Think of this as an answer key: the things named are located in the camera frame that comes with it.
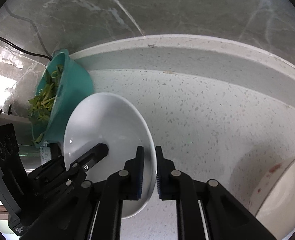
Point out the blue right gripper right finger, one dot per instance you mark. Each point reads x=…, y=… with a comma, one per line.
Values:
x=160, y=171

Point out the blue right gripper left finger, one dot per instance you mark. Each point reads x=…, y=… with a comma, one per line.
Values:
x=138, y=171

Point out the small white bowl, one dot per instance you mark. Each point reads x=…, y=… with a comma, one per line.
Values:
x=112, y=120

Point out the floral red rimmed bowl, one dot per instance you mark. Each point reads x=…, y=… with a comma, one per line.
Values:
x=273, y=200

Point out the stainless steel rice cooker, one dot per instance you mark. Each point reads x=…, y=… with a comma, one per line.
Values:
x=30, y=156

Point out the greens in teal bowl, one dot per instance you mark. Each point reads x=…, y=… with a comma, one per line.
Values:
x=42, y=104

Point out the dark teal vegetable bowl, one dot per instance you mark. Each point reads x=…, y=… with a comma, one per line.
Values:
x=75, y=85

